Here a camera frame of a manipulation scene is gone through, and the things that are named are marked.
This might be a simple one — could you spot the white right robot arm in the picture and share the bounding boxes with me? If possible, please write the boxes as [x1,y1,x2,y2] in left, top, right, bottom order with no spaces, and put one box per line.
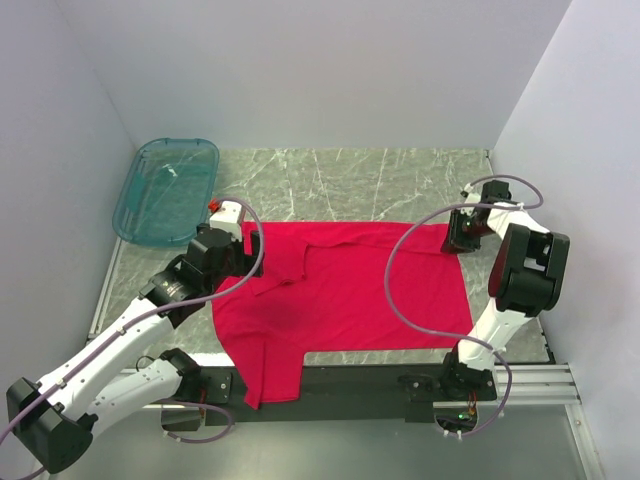
[438,175,570,400]

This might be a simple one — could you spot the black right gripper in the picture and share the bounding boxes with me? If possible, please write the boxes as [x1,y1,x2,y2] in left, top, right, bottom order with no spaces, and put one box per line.
[440,209,495,255]

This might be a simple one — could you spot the red t-shirt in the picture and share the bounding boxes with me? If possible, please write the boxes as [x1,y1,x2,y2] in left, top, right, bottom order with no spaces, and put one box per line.
[212,222,472,409]

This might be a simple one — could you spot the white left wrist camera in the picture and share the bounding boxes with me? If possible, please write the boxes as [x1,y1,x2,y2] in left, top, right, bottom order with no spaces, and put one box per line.
[208,200,245,241]

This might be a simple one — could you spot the black base beam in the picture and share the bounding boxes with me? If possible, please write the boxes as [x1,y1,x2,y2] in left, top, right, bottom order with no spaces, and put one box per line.
[139,364,501,427]

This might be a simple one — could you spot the teal transparent plastic bin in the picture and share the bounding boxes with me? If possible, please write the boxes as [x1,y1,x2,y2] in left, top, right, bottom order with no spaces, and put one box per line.
[112,138,220,248]

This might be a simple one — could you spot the aluminium frame rail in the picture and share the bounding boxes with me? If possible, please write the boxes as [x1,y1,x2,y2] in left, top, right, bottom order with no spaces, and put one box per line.
[29,239,211,480]

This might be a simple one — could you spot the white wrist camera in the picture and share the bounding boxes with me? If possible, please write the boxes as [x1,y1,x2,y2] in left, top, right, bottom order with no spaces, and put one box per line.
[208,200,245,241]
[461,183,481,204]

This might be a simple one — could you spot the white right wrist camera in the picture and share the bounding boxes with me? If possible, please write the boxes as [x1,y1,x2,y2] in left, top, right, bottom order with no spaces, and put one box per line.
[461,183,481,204]

